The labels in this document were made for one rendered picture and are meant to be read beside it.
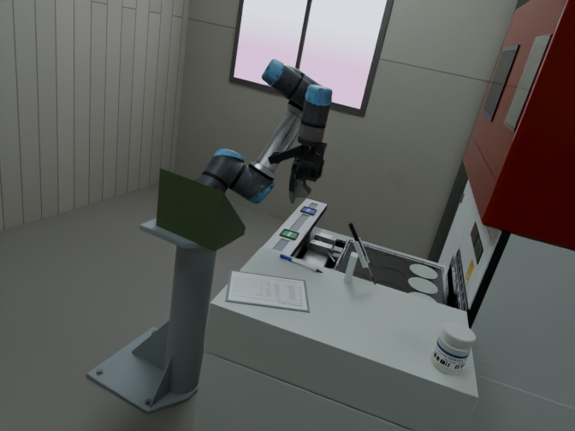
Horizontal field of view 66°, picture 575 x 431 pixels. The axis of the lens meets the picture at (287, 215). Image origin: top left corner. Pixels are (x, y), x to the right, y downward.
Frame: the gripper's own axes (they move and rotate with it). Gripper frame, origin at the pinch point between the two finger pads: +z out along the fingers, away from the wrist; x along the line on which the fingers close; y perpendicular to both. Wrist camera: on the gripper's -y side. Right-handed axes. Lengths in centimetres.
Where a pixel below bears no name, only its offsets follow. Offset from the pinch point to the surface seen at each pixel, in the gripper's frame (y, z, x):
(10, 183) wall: -211, 78, 89
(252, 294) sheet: 3.7, 13.8, -36.5
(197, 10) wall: -175, -50, 255
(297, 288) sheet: 12.9, 13.9, -27.2
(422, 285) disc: 47, 21, 11
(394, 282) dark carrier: 38.6, 20.8, 6.7
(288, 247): 3.4, 14.7, -4.0
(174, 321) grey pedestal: -41, 72, 11
